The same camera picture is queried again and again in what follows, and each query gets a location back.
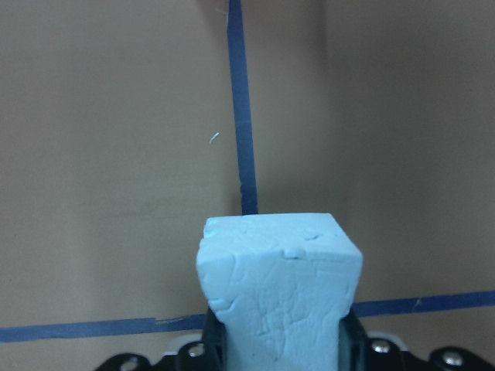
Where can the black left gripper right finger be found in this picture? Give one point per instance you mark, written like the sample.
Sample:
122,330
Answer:
351,344

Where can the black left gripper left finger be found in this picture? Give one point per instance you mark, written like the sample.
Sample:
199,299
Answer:
214,340

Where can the light blue block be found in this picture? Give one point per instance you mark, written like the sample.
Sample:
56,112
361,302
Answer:
280,284

